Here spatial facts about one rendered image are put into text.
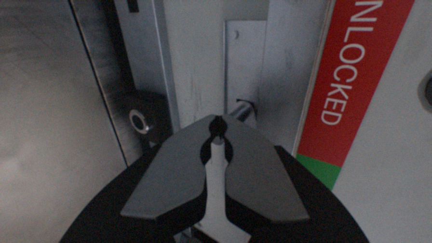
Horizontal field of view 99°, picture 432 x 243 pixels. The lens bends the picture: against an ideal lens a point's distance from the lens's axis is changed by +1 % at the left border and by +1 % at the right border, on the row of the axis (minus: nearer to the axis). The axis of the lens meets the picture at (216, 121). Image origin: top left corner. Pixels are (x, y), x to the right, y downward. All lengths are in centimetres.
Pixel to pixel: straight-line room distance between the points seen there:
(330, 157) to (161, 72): 18
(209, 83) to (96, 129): 16
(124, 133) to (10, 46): 14
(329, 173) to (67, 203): 29
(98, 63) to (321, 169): 26
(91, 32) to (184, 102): 12
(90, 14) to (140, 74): 8
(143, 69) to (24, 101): 11
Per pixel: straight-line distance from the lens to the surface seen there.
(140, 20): 22
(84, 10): 26
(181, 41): 20
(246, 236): 24
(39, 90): 24
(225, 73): 17
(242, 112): 16
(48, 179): 28
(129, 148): 31
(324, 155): 18
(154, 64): 22
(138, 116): 23
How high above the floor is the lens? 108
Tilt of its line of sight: 28 degrees down
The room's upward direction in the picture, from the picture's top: 107 degrees clockwise
